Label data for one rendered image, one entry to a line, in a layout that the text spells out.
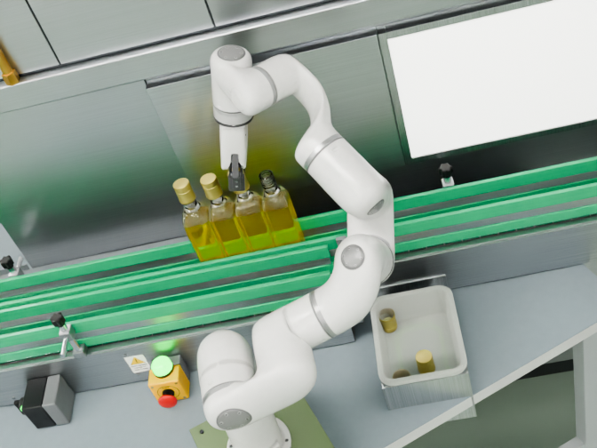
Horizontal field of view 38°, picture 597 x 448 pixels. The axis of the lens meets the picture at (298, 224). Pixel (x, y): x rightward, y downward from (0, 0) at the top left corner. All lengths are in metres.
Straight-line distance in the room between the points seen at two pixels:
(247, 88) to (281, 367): 0.47
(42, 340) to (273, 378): 0.71
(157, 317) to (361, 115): 0.60
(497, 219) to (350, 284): 0.54
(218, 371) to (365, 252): 0.31
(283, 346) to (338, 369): 0.47
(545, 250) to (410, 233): 0.29
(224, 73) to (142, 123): 0.37
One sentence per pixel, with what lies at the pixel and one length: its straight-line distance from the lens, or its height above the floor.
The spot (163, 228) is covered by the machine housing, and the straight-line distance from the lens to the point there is 2.05.
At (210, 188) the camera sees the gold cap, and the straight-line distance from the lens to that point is 1.73.
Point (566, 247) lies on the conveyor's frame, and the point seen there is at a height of 0.82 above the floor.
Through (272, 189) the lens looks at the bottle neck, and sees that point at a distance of 1.73.
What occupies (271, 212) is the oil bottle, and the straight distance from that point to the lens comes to 1.75.
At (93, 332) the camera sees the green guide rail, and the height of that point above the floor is 0.92.
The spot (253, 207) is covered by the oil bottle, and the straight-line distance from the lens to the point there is 1.75.
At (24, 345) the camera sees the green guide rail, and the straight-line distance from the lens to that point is 1.97.
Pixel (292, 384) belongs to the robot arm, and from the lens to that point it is 1.39.
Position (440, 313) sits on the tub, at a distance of 1.87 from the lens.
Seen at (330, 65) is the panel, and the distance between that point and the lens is 1.72.
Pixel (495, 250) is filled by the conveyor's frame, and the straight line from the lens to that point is 1.86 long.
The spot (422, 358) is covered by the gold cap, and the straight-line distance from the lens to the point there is 1.75.
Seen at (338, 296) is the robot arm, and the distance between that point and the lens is 1.39.
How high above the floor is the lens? 2.23
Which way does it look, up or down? 43 degrees down
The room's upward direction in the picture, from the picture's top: 19 degrees counter-clockwise
